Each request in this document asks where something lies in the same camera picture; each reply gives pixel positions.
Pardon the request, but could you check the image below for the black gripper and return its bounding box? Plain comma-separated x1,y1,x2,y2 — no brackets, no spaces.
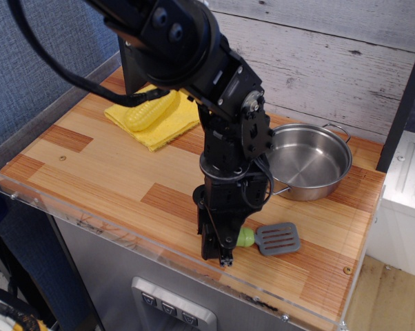
192,170,270,267

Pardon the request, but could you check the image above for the green handled grey spatula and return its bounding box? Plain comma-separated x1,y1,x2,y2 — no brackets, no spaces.
236,222,301,256

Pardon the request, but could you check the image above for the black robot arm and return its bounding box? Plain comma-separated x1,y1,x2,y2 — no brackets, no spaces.
91,1,274,267

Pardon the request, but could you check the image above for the silver dispenser button panel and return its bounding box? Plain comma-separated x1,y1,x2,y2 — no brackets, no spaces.
131,277,218,330

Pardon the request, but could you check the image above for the stainless steel pot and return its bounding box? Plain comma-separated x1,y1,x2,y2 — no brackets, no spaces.
267,123,352,201

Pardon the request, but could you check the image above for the silver toy fridge cabinet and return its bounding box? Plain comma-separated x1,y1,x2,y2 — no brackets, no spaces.
56,219,338,330

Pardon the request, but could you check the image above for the yellow folded cloth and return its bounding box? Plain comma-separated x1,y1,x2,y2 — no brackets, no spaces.
104,90,200,152

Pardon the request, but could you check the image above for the yellow plastic corn cob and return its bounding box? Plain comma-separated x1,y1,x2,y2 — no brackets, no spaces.
123,91,177,132

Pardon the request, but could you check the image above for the white box with ridges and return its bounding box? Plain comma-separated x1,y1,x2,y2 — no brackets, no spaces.
366,131,415,276

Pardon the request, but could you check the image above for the yellow black object bottom left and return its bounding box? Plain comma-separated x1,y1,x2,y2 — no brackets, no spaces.
0,302,50,330

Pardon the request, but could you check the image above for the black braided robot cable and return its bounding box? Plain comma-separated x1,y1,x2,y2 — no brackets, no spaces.
7,0,170,108

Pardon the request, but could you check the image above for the black left upright post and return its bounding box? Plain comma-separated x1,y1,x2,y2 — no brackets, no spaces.
118,37,150,94

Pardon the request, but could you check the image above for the black upright post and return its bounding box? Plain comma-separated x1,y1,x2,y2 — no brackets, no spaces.
376,62,415,173
118,37,150,94

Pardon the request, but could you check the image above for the black right upright post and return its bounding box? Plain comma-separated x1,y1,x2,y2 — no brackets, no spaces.
376,62,415,173

